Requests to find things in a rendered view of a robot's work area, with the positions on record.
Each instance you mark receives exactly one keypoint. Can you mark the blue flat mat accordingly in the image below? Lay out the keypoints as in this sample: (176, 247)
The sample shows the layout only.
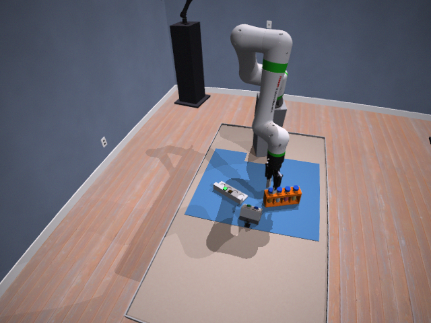
(298, 220)

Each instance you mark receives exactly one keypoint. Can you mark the white control panel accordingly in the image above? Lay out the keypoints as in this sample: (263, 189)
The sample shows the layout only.
(250, 214)

